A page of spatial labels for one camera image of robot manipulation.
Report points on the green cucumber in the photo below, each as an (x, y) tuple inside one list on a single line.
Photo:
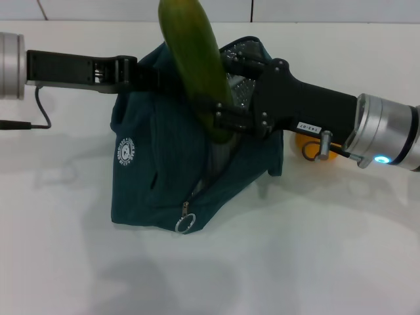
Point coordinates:
[(197, 65)]

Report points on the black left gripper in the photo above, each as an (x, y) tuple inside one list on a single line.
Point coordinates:
[(65, 70)]

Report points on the dark teal insulated lunch bag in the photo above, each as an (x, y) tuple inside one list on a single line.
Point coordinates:
[(164, 157)]

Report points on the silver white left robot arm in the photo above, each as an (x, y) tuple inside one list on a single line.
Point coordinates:
[(11, 65)]

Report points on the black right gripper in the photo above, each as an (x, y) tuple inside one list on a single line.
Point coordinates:
[(302, 101)]

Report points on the orange pear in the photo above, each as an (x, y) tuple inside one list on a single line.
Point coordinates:
[(299, 144)]

